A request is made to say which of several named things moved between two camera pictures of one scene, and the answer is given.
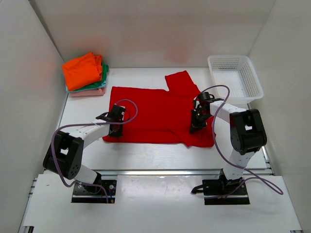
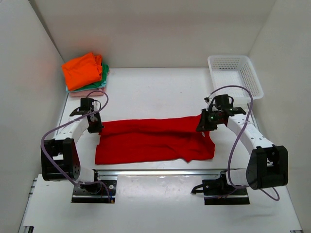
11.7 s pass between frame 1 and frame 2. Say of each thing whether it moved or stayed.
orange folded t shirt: stayed
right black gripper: moved
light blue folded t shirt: stayed
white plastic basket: stayed
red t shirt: moved
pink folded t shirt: stayed
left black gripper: moved
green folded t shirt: stayed
